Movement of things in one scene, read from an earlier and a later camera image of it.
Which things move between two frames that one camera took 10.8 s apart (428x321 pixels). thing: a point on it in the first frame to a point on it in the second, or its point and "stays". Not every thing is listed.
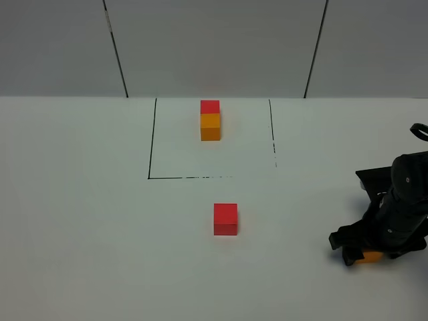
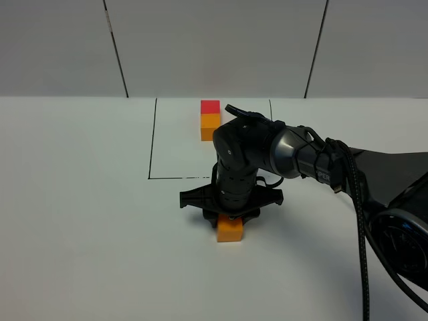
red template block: [208, 107] stays
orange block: [371, 257] to [229, 230]
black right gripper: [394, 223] to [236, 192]
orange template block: [210, 126] stays
